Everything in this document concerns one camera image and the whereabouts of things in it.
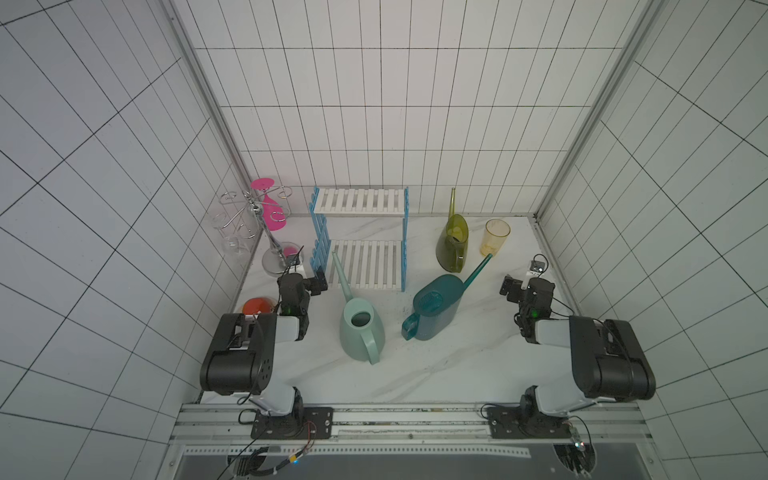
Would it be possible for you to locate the beige bowl with red fruit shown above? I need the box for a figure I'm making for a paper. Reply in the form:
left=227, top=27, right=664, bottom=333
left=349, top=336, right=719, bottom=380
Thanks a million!
left=241, top=297, right=275, bottom=315

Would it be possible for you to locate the pink plastic goblet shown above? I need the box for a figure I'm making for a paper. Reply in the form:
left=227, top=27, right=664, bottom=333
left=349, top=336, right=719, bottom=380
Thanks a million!
left=251, top=178, right=286, bottom=232

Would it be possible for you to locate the mint green watering can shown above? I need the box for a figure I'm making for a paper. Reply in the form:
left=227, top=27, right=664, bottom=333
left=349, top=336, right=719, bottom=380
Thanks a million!
left=332, top=252, right=386, bottom=365

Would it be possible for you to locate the chrome cup holder stand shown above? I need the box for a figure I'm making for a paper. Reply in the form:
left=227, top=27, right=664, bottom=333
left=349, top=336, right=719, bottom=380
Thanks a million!
left=219, top=186, right=303, bottom=278

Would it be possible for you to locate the blue white slatted shelf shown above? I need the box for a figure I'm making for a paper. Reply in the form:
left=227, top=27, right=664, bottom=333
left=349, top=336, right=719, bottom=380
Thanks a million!
left=309, top=187, right=409, bottom=291

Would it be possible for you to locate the teal translucent watering can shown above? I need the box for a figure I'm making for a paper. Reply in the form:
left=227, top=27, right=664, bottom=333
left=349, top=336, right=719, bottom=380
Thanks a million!
left=401, top=254, right=493, bottom=341

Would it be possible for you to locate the aluminium mounting rail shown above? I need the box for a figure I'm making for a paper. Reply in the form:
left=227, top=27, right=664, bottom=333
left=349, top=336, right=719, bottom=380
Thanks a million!
left=170, top=403, right=651, bottom=459

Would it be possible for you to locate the yellow translucent plastic cup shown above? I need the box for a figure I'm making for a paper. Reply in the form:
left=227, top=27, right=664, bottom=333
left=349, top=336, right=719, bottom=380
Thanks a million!
left=480, top=218, right=511, bottom=257

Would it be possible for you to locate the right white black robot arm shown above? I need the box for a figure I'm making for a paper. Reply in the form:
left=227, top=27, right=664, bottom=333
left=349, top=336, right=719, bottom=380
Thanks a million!
left=488, top=275, right=656, bottom=438

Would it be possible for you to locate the olive green watering can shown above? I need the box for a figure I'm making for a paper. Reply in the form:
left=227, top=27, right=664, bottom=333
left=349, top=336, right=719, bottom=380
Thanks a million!
left=436, top=188, right=469, bottom=273

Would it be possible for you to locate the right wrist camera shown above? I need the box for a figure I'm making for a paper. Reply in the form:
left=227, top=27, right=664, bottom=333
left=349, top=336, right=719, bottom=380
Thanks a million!
left=526, top=253, right=549, bottom=280

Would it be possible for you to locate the clear glass on stand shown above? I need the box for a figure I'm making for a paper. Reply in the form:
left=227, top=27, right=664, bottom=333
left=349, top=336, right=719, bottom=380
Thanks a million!
left=210, top=211, right=247, bottom=256

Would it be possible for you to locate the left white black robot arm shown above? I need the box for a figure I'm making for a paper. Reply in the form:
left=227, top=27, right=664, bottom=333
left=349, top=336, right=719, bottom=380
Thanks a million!
left=199, top=271, right=328, bottom=439

